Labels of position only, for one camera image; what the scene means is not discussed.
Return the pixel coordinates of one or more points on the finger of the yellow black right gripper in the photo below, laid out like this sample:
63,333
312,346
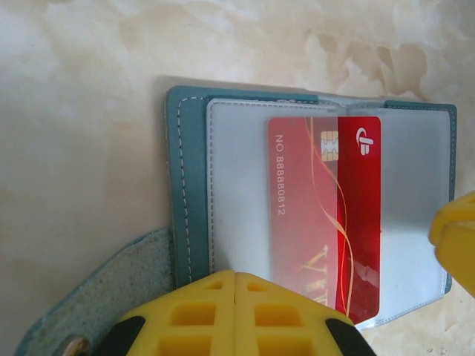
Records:
458,209
456,248

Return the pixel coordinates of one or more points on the blue leather card holder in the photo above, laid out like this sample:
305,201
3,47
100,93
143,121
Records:
193,185

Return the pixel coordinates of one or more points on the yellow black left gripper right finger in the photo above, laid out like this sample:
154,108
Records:
289,326

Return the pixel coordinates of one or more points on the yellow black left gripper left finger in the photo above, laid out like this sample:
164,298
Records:
193,326

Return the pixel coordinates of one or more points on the red VIP card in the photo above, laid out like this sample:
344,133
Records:
315,222

